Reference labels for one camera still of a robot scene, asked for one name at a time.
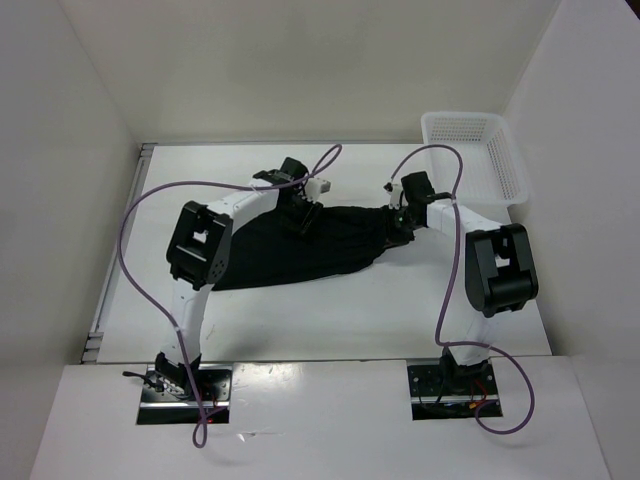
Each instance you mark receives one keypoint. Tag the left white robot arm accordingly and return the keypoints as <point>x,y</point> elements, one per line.
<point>199,256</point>

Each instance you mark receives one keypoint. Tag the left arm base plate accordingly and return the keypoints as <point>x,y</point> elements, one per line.
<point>164,405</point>

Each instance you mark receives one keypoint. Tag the aluminium table edge rail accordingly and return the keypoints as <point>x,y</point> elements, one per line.
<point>95,335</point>

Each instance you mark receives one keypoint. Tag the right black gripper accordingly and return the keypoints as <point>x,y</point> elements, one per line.
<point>393,236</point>

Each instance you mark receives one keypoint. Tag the white plastic basket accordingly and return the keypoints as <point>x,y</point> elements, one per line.
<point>493,171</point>

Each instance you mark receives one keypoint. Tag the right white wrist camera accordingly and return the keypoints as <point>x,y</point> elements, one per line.
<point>396,193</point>

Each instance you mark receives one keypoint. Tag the black shorts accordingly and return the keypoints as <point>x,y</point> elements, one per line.
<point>342,240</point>

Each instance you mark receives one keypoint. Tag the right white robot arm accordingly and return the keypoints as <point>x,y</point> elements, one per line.
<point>492,265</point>

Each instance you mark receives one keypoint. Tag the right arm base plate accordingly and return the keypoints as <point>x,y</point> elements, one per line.
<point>435,395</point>

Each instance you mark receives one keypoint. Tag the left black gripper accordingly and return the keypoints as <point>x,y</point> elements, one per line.
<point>306,225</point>

